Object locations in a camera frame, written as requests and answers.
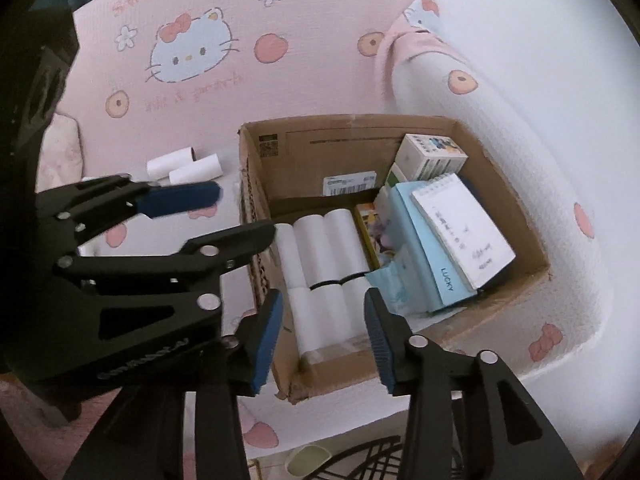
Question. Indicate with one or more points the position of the white green flat box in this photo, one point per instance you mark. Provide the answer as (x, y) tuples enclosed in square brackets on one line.
[(382, 200)]

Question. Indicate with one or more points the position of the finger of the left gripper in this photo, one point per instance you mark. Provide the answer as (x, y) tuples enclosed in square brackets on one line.
[(161, 201), (226, 250)]

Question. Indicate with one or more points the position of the brown cardboard box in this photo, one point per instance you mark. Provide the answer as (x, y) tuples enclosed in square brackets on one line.
[(283, 166)]

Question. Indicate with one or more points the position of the white green carton box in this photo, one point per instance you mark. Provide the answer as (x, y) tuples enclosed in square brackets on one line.
[(424, 156)]

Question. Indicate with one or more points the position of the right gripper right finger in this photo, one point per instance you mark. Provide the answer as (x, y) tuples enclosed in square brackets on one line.
[(433, 379)]

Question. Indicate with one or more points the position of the white barcode label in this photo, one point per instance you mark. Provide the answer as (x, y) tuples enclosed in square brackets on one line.
[(348, 183)]

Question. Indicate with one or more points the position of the cream floral pillow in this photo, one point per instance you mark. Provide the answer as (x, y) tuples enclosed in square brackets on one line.
[(60, 160)]

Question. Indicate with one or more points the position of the pink cartoon bed sheet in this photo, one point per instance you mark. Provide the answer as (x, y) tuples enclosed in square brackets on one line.
[(153, 76)]

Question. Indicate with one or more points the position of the colourful picture booklet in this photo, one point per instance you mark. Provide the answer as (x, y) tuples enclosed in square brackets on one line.
[(376, 243)]

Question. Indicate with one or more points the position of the white spiral notebook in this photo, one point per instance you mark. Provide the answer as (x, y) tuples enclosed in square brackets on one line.
[(472, 240)]

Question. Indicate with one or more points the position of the light blue book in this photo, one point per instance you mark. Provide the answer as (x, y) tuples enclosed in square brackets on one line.
[(430, 278)]

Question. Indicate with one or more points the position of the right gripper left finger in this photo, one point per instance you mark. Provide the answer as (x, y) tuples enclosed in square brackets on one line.
[(241, 370)]

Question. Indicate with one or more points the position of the light blue tissue pack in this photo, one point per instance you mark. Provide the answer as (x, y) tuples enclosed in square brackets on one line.
[(401, 285)]

